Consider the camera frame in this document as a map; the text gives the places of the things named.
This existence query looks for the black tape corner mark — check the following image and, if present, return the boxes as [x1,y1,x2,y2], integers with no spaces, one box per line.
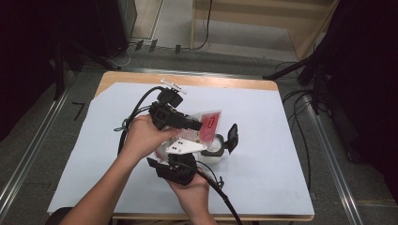
[72,102,86,122]

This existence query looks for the black curtain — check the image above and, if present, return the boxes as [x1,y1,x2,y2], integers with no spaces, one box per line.
[0,0,104,142]
[313,0,398,204]

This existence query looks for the red and white packet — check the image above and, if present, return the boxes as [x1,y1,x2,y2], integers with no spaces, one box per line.
[154,110,222,162]

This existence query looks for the wooden frame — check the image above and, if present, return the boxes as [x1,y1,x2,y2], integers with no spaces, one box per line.
[191,0,341,60]

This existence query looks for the light blue table mat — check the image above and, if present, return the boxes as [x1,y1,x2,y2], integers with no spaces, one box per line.
[47,82,315,217]

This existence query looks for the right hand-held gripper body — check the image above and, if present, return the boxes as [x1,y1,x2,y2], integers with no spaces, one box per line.
[146,139,208,186]

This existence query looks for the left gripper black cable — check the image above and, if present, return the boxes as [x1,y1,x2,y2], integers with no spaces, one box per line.
[116,85,165,158]

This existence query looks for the clear jar with black lid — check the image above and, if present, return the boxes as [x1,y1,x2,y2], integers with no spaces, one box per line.
[200,123,239,165]

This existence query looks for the white floor cable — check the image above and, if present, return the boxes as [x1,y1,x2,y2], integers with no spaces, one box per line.
[109,46,132,68]

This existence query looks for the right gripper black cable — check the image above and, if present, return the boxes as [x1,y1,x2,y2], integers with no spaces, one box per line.
[179,160,244,225]

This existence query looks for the black metal stand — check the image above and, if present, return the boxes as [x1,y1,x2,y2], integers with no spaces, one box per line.
[262,52,332,115]

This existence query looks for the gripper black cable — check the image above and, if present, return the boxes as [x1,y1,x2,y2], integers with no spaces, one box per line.
[179,160,244,225]
[116,85,165,158]

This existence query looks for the wooden table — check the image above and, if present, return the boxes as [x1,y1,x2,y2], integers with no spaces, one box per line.
[47,70,315,222]

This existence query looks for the thin black hanging cable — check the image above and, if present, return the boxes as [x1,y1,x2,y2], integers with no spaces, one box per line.
[187,0,214,52]

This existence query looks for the person's left hand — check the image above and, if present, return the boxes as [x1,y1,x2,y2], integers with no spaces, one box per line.
[120,113,180,163]

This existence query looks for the metal floor rail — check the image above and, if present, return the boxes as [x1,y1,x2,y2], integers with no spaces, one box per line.
[308,102,364,225]
[0,90,74,219]

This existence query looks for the black floor cables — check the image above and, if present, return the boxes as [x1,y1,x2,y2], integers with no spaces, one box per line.
[281,88,314,191]

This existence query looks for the black cabinet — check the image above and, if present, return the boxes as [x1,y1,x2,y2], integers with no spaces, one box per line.
[93,0,139,59]

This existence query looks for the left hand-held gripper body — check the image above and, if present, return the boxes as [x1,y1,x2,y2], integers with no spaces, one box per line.
[148,78,189,131]

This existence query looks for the person's right hand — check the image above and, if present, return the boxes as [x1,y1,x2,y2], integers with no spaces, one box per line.
[167,170,211,209]

